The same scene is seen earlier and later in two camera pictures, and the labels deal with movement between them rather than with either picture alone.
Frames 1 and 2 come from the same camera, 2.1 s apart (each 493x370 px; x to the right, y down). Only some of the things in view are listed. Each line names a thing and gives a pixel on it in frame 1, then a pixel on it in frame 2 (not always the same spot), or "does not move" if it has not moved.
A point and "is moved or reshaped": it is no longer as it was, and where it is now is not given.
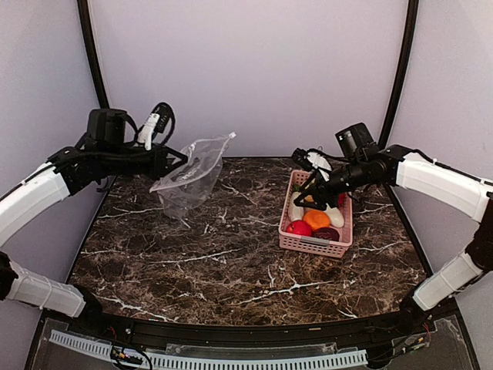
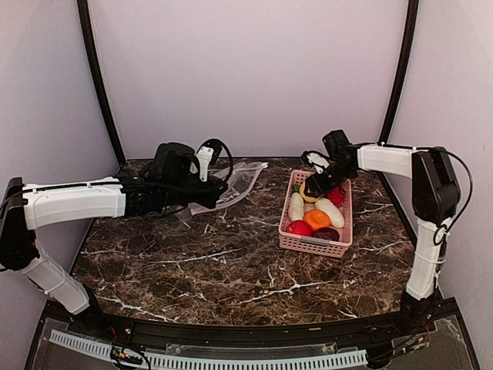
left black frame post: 83,11 does not move
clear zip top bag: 182,191 is moved or reshaped
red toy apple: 299,227 does not move
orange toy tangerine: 316,218 does not move
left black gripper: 159,167 -> 216,188
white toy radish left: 296,213 does not move
